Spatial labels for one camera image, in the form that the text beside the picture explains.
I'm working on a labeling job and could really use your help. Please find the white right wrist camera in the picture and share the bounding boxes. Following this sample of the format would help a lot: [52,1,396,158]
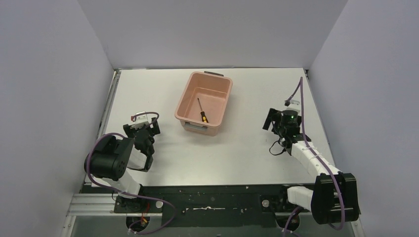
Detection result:
[284,99,301,113]

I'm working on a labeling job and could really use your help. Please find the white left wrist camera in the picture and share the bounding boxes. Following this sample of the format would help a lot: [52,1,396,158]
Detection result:
[131,111,149,129]

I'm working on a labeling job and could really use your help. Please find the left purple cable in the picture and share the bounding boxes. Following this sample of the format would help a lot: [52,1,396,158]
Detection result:
[85,112,176,236]

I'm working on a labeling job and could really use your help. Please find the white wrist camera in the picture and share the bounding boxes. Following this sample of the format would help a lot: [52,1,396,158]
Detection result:
[131,111,149,129]
[284,99,301,113]

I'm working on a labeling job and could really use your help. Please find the aluminium front rail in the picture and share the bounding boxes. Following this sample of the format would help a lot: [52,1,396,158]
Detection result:
[62,185,365,237]

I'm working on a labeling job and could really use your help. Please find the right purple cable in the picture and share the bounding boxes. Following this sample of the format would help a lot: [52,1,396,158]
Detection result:
[283,77,346,237]

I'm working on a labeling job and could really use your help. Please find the black yellow screwdriver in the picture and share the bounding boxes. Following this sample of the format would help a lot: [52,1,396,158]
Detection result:
[197,98,209,123]

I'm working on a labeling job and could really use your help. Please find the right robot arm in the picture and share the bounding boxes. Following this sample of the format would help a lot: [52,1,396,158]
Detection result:
[262,108,360,224]

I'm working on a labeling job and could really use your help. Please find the pink plastic bin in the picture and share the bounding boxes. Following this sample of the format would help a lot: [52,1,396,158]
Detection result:
[174,71,233,136]

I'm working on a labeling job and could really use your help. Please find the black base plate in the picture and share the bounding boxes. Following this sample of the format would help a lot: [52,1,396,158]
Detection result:
[80,184,344,230]

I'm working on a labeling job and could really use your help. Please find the purple cable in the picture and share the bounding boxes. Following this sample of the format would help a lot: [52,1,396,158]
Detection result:
[283,77,346,237]
[85,112,176,236]

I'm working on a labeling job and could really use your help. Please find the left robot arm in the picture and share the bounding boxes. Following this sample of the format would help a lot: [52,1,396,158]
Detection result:
[84,114,160,212]

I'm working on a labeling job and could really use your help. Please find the aluminium table edge rail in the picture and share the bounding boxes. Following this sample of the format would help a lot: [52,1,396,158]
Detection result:
[96,69,121,138]

